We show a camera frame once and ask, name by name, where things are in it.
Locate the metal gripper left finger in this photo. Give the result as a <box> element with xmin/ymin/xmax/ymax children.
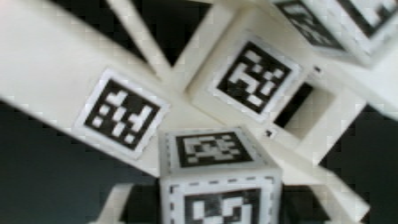
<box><xmin>87</xmin><ymin>183</ymin><xmax>162</xmax><ymax>224</ymax></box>

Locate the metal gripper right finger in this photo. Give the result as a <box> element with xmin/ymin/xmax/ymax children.
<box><xmin>281</xmin><ymin>185</ymin><xmax>369</xmax><ymax>224</ymax></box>

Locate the small white tagged cube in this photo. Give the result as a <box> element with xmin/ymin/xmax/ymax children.
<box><xmin>270</xmin><ymin>0</ymin><xmax>398</xmax><ymax>66</ymax></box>

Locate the white cube with hole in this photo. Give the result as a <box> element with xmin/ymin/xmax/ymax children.
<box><xmin>160</xmin><ymin>127</ymin><xmax>282</xmax><ymax>224</ymax></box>

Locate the long white chair side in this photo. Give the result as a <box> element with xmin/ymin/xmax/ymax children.
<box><xmin>105</xmin><ymin>0</ymin><xmax>398</xmax><ymax>188</ymax></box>

